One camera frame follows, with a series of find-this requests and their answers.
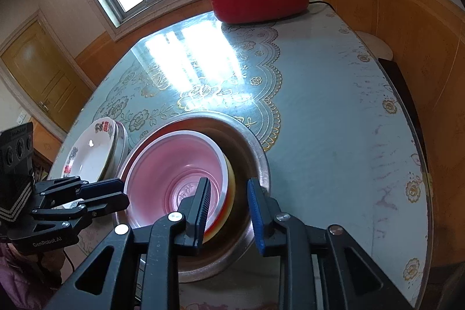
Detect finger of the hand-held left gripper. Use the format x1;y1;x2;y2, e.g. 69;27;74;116
34;175;125;203
30;191;130;228

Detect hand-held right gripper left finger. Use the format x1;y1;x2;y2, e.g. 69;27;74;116
44;177;212;310

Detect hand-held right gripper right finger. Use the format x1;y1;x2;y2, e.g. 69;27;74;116
247;178;413;310

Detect yellow plastic bowl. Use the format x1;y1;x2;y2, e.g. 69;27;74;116
203;153;237;245

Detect small white floral plate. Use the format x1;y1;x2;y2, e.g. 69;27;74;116
62;117;117;180

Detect red plastic bowl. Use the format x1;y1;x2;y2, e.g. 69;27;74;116
119;130;230;229

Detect stainless steel bowl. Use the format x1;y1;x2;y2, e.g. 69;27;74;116
114;110;271;284

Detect brown wooden cabinet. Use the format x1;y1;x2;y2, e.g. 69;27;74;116
31;121;63;182

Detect yellow wooden door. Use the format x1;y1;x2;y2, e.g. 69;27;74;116
0;14;93;134

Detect grey floral tablecloth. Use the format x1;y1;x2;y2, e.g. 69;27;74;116
47;3;434;310

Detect white round stool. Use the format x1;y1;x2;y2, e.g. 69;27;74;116
354;30;394;60

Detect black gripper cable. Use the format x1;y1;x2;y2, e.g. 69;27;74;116
62;248;75;276

